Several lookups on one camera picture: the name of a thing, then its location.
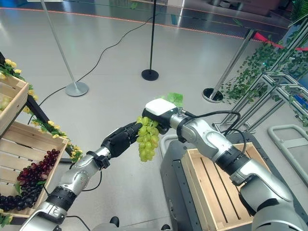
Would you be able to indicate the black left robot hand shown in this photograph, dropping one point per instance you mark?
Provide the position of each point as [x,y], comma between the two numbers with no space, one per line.
[120,140]

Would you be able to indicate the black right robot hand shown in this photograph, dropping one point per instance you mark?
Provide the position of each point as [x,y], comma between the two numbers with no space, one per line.
[158,113]

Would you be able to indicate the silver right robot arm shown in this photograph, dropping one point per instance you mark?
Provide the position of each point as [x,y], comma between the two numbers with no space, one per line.
[231,166]

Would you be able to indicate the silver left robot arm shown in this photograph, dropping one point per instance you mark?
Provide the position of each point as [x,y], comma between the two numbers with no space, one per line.
[69,185]

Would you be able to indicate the black pole stand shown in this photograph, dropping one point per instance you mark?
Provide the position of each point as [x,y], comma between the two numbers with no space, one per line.
[151,48]

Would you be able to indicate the grey mobile cart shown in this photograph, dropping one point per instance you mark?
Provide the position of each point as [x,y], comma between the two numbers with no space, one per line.
[176,180]

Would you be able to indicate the robot dark foot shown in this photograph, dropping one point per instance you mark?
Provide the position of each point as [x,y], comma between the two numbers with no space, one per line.
[166,227]
[114,222]

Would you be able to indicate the yellow flower garland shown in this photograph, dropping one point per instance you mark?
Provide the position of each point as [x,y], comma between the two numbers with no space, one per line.
[38,113]

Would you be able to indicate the grey pole stand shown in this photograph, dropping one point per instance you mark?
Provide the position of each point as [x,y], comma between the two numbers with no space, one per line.
[69,69]

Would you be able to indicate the red grape bunch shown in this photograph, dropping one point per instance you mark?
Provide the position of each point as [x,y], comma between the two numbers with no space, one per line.
[36,168]

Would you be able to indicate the wooden crate with dark grapes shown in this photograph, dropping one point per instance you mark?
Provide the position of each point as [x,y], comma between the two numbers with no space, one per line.
[26,154]

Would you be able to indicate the empty wooden crate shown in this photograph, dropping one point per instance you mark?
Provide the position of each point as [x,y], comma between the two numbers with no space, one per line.
[223,185]

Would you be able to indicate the dark purple grape bunch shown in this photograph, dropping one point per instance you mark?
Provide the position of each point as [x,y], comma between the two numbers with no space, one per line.
[20,197]

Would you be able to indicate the green ivy vines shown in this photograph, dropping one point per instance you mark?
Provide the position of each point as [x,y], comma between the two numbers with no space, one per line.
[264,67]

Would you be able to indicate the wooden crate with pale grapes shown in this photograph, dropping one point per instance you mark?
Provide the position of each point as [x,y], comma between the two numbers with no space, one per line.
[13,96]

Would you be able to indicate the pale green grape bunch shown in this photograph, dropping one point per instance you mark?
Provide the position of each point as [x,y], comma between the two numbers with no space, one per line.
[3,102]

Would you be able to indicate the red barrier ribbon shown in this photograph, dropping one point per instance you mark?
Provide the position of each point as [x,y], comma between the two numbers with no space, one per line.
[276,42]

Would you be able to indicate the chrome stanchion post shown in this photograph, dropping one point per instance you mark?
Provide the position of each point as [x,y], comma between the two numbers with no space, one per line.
[226,69]

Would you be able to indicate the black shelf frame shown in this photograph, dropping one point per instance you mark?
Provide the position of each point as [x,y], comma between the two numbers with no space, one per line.
[36,108]

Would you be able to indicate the aluminium frame rack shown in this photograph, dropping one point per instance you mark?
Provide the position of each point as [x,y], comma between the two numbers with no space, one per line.
[267,101]

